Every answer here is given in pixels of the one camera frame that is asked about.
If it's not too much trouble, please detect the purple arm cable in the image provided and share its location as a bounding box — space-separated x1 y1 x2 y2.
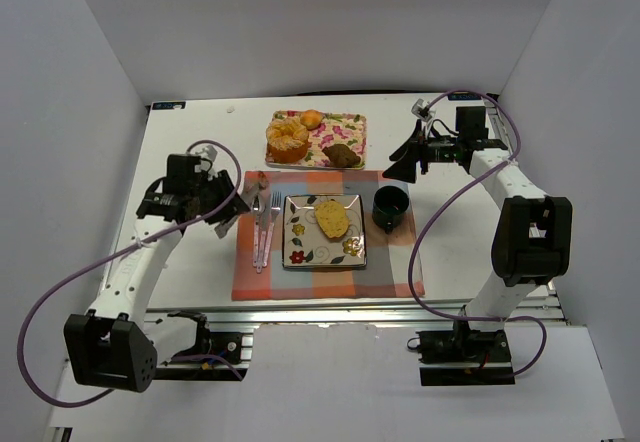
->
407 89 547 377
17 140 246 408

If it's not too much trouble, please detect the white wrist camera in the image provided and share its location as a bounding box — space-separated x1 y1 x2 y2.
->
411 98 434 123
191 144 218 170

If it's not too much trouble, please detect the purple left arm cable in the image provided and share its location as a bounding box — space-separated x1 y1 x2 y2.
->
17 140 246 408

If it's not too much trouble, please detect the yellow bread slice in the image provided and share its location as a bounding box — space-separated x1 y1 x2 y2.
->
314 200 349 239

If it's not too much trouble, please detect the silver fork pink handle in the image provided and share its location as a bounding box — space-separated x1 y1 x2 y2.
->
262 191 283 268

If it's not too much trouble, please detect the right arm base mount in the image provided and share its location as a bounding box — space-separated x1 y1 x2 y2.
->
406 321 515 387

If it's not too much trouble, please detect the square floral plate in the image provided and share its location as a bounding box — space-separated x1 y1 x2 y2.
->
282 194 367 270

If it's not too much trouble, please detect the small golden bread roll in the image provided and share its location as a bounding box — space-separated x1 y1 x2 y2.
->
299 109 325 131

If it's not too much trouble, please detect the silver spoon pink handle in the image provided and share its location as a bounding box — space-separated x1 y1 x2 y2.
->
252 193 265 274

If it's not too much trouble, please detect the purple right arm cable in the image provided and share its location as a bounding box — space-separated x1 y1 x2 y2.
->
407 89 547 377

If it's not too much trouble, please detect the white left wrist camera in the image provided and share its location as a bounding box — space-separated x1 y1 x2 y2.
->
191 144 218 170

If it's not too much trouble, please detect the dark green mug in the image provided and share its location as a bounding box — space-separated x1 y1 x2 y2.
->
372 186 410 234

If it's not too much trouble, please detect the checkered orange placemat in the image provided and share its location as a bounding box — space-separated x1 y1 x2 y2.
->
231 170 425 301

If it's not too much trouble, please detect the orange bundt cake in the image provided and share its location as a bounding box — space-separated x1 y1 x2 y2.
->
266 117 309 164

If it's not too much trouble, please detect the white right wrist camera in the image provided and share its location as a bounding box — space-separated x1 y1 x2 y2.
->
411 98 434 123

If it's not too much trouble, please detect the brown chocolate muffin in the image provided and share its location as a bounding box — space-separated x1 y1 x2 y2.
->
322 144 362 169

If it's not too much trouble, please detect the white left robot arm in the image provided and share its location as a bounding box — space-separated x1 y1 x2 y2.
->
63 154 267 392

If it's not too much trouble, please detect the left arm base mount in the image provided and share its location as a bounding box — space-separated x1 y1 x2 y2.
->
148 310 248 382

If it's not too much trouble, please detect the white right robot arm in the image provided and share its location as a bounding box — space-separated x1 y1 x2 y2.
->
383 104 573 333

